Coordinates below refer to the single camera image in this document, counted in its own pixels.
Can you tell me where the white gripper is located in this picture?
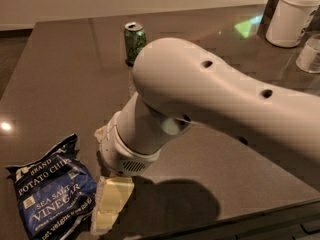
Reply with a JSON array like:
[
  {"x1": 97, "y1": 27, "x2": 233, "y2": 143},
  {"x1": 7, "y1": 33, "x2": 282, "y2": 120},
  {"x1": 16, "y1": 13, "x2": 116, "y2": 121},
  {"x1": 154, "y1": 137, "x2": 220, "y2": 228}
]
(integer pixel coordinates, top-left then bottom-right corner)
[{"x1": 90, "y1": 112, "x2": 160, "y2": 235}]

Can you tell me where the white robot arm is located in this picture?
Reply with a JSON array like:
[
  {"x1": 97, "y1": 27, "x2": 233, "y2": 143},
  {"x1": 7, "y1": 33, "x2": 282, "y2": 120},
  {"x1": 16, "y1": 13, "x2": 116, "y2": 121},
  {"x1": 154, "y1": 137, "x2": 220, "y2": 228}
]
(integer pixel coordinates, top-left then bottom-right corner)
[{"x1": 91, "y1": 38, "x2": 320, "y2": 235}]

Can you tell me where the blue potato chip bag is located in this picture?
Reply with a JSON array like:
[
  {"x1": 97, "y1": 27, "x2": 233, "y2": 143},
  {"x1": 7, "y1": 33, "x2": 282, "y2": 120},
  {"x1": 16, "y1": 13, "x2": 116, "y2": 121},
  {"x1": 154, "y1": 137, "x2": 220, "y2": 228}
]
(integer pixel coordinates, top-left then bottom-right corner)
[{"x1": 7, "y1": 134, "x2": 97, "y2": 240}]

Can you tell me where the green soda can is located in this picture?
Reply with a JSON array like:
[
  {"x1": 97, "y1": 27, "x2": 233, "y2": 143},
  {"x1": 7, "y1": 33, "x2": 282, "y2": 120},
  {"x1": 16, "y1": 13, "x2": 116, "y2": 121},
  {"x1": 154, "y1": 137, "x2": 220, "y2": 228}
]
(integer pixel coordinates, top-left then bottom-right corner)
[{"x1": 124, "y1": 22, "x2": 147, "y2": 66}]

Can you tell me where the clear jar with lid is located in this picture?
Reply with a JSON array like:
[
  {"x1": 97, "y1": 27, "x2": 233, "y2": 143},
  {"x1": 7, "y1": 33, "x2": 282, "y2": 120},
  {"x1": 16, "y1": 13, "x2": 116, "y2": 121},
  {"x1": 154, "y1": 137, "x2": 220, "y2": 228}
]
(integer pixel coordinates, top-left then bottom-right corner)
[{"x1": 296, "y1": 34, "x2": 320, "y2": 74}]

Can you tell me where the white cylindrical canister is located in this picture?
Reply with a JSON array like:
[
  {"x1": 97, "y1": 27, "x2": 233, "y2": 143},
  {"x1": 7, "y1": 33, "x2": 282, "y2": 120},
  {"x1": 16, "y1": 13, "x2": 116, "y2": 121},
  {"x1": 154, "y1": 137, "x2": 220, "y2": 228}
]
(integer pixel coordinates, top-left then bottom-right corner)
[{"x1": 265, "y1": 0, "x2": 320, "y2": 48}]

